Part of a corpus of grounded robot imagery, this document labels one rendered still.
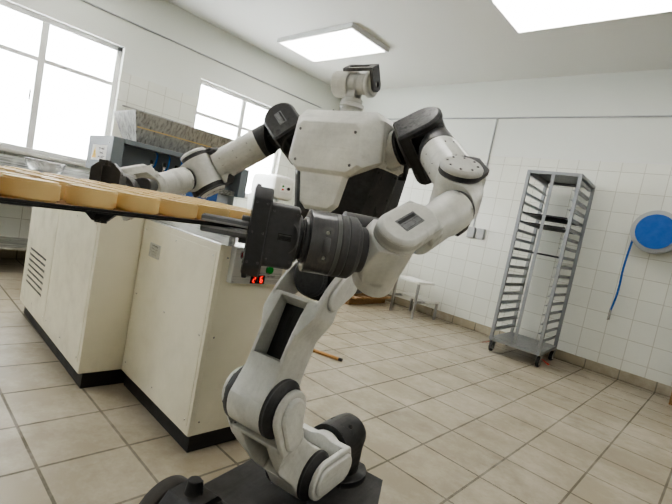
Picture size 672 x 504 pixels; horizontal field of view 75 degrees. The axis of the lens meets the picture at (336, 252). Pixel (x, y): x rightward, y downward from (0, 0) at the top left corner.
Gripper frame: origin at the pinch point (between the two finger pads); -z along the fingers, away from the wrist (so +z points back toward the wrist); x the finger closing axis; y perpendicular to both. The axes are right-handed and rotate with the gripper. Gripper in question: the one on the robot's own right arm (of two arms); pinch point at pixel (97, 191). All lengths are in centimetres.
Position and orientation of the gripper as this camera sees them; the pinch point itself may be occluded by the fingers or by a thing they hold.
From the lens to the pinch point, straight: 96.8
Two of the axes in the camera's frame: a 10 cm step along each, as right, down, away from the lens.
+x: 1.9, -9.8, -0.8
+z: -2.1, -1.2, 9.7
